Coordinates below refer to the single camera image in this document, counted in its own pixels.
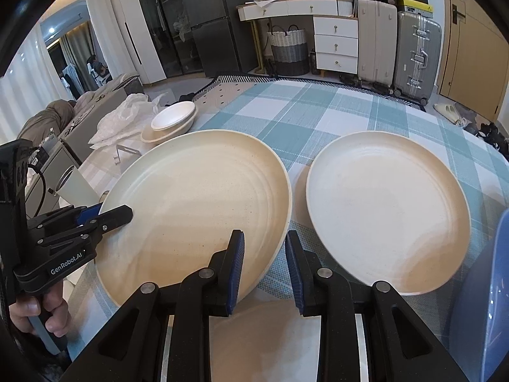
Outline beige suitcase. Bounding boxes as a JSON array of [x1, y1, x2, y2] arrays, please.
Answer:
[[357, 0, 398, 88]]

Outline white rounded cabinet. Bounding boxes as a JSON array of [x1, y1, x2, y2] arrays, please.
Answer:
[[107, 0, 168, 84]]

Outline black refrigerator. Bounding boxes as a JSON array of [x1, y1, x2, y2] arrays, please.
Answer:
[[177, 0, 259, 78]]

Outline metal bracket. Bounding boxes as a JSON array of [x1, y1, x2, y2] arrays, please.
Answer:
[[113, 145, 142, 166]]

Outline white dressing table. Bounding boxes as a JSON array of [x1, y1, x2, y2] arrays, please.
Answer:
[[236, 0, 359, 78]]

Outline grey white woven basket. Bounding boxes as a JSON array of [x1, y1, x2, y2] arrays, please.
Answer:
[[266, 25, 310, 76]]

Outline white plastic bag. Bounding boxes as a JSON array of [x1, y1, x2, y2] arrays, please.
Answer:
[[88, 92, 171, 151]]

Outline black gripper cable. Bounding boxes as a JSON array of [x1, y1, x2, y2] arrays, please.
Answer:
[[24, 159, 48, 223]]

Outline small white bowl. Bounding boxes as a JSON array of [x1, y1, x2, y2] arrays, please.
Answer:
[[150, 101, 196, 131]]

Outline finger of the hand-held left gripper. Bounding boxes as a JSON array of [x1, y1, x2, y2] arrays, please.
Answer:
[[40, 204, 105, 233], [38, 204, 134, 249]]

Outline white cup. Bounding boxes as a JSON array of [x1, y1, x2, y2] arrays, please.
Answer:
[[56, 166, 100, 208]]

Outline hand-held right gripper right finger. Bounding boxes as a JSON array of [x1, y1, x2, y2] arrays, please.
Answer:
[[285, 230, 470, 382]]

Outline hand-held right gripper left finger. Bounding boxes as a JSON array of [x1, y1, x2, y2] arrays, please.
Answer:
[[67, 230, 245, 382]]

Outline grey sofa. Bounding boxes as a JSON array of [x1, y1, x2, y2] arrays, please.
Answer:
[[59, 74, 144, 164]]

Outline black yellow shoe box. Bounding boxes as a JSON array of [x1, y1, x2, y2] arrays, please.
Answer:
[[398, 0, 434, 13]]

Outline pile of shoes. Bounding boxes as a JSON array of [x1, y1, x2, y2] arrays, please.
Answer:
[[463, 121, 509, 149]]

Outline silver suitcase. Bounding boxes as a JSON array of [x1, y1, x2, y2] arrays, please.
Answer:
[[393, 11, 443, 106]]

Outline blue bowl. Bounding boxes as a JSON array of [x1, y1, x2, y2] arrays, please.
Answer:
[[449, 207, 509, 382]]

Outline wooden door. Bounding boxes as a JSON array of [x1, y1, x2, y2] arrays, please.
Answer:
[[437, 0, 506, 116]]

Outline dark glass cabinet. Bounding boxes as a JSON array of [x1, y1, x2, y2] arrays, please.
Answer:
[[133, 0, 187, 78]]

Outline stacked cream bowls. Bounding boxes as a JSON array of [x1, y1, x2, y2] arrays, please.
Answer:
[[140, 105, 199, 145]]

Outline person's left hand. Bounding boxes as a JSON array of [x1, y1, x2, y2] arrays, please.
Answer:
[[9, 280, 72, 339]]

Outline large cream plate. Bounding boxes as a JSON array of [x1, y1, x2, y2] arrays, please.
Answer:
[[92, 129, 294, 311], [305, 131, 472, 296]]

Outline brown blanket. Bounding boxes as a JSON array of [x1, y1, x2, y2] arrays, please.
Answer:
[[18, 99, 76, 146]]

